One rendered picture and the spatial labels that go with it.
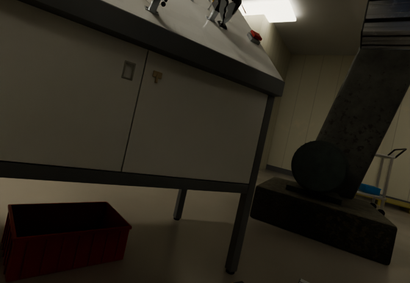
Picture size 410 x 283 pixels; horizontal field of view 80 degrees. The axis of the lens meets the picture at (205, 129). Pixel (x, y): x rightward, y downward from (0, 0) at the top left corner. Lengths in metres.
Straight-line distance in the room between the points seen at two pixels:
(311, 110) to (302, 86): 0.62
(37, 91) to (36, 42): 0.12
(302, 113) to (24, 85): 5.89
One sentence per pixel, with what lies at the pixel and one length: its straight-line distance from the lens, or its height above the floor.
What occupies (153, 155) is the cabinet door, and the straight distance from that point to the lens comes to 0.85.
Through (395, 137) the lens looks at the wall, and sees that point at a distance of 6.16.
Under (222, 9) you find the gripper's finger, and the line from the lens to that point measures 1.03.
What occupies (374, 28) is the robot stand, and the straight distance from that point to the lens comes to 0.62.
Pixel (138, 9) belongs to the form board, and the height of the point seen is 0.90.
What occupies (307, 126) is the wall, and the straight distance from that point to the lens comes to 6.21.
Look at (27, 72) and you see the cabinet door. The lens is 0.78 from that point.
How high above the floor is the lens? 0.58
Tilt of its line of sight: level
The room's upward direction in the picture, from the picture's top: 12 degrees clockwise
